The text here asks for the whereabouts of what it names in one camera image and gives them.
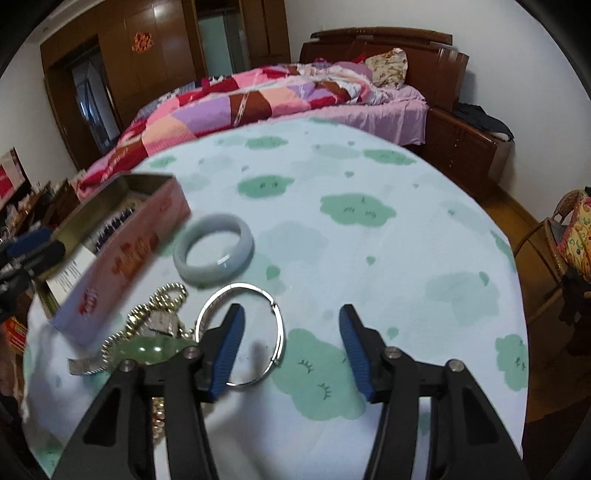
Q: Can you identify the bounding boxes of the wooden nightstand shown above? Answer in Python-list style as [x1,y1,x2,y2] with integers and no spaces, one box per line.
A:
[425,107,511,200]

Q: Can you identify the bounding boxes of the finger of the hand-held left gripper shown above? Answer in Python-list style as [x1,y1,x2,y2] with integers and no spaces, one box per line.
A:
[0,226,51,259]
[0,242,66,283]

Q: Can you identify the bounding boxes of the patchwork quilt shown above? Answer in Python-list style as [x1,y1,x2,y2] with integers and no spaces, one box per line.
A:
[76,62,375,201]

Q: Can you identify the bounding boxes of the pale jade bangle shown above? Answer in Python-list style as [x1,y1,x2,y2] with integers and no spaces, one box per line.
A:
[173,213,255,290]

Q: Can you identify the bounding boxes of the red cardboard box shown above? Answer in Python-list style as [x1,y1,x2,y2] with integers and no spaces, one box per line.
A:
[0,148,28,209]

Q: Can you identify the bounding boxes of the wooden bed headboard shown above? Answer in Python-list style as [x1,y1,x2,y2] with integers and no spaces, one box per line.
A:
[299,26,469,112]

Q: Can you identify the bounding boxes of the gold bead necklace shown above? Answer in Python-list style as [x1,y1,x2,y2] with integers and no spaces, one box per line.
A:
[100,282,190,439]

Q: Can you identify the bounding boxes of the wicker chair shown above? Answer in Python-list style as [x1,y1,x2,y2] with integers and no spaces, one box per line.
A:
[512,188,591,325]

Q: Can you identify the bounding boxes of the dark bead bracelet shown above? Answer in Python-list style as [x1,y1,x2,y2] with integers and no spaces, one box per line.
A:
[90,208,136,256]

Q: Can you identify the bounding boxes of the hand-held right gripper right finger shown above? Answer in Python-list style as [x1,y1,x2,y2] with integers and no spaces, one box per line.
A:
[338,303,529,480]

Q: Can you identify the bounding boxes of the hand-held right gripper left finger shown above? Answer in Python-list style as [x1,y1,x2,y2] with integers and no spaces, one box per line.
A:
[53,303,245,480]

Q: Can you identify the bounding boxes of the silver bangle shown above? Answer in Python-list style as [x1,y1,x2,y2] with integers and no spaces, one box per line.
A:
[193,282,286,387]

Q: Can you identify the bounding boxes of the wooden wardrobe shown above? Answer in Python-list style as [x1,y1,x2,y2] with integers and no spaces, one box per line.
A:
[39,0,291,171]

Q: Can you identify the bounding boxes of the dark folded clothes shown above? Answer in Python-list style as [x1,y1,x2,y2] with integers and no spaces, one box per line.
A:
[452,102,514,141]

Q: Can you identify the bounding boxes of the floral pillow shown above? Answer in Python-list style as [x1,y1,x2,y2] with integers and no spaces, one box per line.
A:
[365,48,408,88]

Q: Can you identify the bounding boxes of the white paper card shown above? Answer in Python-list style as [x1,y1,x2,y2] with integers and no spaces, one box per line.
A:
[46,244,98,302]

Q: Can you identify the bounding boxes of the silver metal bracelet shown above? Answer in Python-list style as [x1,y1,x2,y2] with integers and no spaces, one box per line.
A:
[68,354,108,376]

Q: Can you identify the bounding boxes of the pink tin box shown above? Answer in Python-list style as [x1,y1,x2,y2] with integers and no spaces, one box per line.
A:
[32,172,191,346]

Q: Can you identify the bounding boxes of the yellow floral cushion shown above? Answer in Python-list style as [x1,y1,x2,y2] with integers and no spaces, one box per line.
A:
[556,194,591,282]

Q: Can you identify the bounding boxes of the green jade bangle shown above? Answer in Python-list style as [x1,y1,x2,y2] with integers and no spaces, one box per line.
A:
[113,335,197,366]

